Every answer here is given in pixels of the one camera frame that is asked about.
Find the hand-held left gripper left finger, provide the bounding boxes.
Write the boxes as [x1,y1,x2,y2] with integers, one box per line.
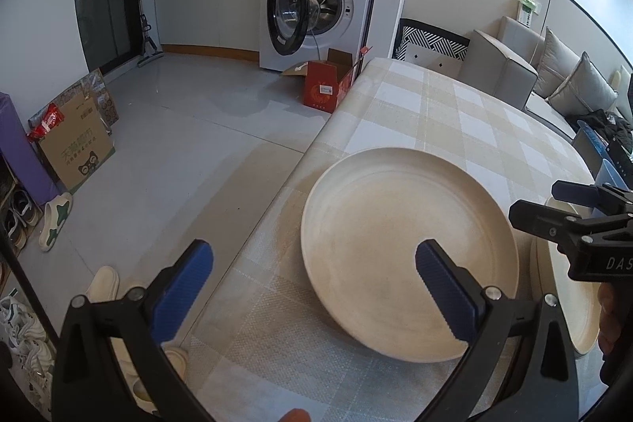
[51,240,218,422]

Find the green white slipper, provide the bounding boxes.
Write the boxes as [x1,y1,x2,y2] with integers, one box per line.
[38,192,74,252]

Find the open red box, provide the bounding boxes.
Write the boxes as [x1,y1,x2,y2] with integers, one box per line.
[282,47,371,114]

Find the cream plate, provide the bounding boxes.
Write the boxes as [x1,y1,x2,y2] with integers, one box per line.
[301,148,520,363]
[530,197,605,354]

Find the dark sneakers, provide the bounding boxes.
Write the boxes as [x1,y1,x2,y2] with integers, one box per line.
[0,189,40,250]

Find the white washing machine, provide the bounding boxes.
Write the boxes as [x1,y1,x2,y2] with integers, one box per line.
[260,0,379,72]

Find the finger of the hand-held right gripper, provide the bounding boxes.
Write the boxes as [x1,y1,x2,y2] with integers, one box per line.
[551,181,633,216]
[508,199,595,251]

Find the printed cardboard box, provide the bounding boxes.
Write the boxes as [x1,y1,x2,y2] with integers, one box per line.
[38,98,116,194]

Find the red snack bag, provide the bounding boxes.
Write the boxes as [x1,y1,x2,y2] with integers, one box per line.
[27,103,65,141]

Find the black clothes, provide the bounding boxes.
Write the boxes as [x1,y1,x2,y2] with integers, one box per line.
[591,110,633,142]

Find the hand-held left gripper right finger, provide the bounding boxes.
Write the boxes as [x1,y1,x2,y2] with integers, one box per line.
[414,239,580,422]

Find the white sneakers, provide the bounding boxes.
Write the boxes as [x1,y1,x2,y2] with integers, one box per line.
[0,296,53,418]

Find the brown patterned box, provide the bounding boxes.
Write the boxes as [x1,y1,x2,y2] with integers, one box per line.
[49,68,119,131]

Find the grey sofa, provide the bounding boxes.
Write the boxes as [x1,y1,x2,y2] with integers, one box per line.
[460,15,579,131]

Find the beige checked tablecloth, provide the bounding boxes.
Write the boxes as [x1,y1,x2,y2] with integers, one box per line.
[185,56,609,422]

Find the grey floor vacuum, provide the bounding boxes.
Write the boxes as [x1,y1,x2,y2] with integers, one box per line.
[136,14,166,68]

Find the person's right hand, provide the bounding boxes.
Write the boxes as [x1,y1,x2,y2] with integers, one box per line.
[596,281,620,354]

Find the grey cushion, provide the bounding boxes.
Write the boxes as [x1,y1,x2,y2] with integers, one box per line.
[534,26,582,99]
[546,52,619,116]

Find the black white patterned chair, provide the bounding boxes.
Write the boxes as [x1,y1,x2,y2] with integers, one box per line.
[393,19,470,72]

